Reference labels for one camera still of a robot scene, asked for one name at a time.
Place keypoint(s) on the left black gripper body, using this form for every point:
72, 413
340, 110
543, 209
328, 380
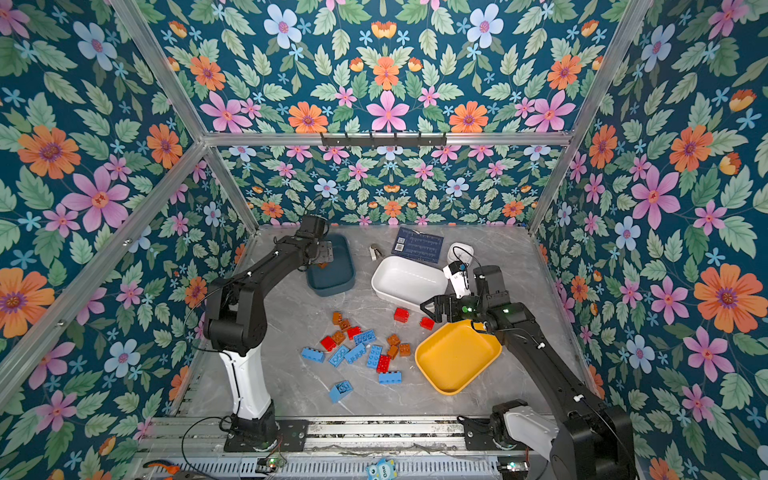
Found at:
322, 251

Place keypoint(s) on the small beige metal clip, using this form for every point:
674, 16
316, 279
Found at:
376, 252

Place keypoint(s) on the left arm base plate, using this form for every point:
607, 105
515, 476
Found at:
253, 436

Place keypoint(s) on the black wall hook rail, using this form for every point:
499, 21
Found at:
372, 140

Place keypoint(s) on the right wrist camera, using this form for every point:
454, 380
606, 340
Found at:
457, 274

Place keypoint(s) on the light blue toy figure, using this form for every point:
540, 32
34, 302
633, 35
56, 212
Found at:
384, 469

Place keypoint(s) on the white round timer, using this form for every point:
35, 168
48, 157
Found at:
462, 252

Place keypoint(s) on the orange handled pliers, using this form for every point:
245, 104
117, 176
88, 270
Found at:
166, 468

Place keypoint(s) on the yellow square tray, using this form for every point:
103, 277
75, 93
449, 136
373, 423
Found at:
454, 355

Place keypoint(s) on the red lego brick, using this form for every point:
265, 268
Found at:
352, 332
427, 323
401, 315
383, 365
328, 344

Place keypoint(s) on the teal rectangular bin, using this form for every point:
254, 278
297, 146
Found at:
337, 276

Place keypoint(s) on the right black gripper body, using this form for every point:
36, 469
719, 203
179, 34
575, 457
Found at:
469, 307

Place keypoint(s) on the dark blue printed card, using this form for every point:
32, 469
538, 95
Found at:
417, 246

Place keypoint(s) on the white rectangular bin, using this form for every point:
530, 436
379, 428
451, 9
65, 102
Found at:
407, 283

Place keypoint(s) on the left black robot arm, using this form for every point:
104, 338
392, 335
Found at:
236, 325

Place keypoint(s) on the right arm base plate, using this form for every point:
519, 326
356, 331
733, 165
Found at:
479, 435

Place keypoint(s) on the light blue lego brick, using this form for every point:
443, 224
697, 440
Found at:
355, 353
390, 378
340, 390
339, 356
313, 355
374, 355
365, 338

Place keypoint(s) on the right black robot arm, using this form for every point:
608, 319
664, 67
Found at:
584, 438

